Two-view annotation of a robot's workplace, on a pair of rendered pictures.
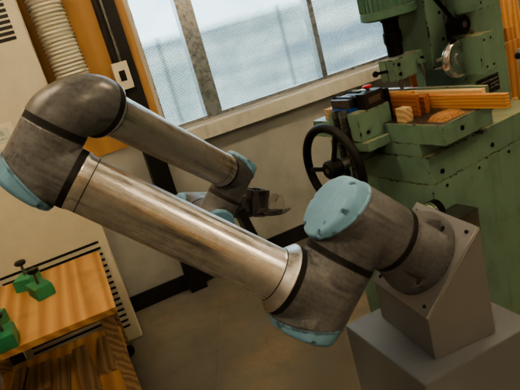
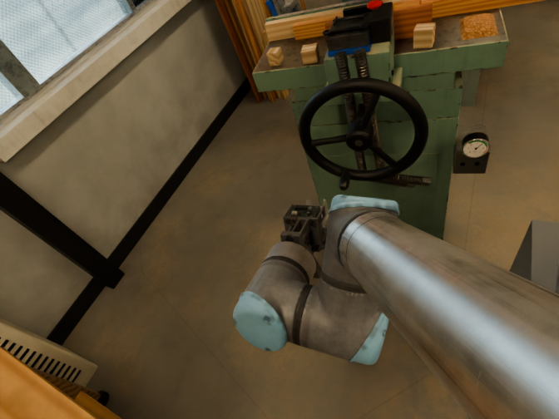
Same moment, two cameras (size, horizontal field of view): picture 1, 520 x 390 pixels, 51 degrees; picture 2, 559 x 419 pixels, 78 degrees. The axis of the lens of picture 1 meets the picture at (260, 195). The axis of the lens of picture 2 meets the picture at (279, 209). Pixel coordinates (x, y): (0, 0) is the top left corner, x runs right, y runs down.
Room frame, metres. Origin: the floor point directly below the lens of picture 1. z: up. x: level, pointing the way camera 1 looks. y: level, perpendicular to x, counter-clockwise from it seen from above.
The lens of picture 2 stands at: (1.23, 0.26, 1.33)
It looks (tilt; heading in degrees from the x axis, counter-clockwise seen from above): 47 degrees down; 330
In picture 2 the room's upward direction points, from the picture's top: 23 degrees counter-clockwise
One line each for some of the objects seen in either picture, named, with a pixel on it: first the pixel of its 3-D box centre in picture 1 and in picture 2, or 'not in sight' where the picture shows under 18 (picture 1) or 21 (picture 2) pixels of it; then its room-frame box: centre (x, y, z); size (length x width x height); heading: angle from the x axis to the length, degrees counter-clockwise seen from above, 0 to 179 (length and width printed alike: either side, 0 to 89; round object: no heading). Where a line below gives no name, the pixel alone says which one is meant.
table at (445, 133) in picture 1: (382, 126); (366, 58); (1.75, -0.45, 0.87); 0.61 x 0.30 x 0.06; 27
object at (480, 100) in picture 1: (423, 101); (405, 12); (1.72, -0.58, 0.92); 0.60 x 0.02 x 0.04; 27
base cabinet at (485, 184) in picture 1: (453, 238); (384, 149); (1.85, -0.65, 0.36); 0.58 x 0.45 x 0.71; 117
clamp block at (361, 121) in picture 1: (360, 121); (361, 59); (1.71, -0.37, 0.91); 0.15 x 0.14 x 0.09; 27
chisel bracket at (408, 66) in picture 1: (403, 67); not in sight; (1.80, -0.56, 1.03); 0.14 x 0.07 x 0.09; 117
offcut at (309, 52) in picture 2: not in sight; (310, 53); (1.85, -0.36, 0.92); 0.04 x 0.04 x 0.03; 31
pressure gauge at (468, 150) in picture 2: (435, 213); (474, 146); (1.46, -0.48, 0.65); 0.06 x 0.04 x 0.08; 27
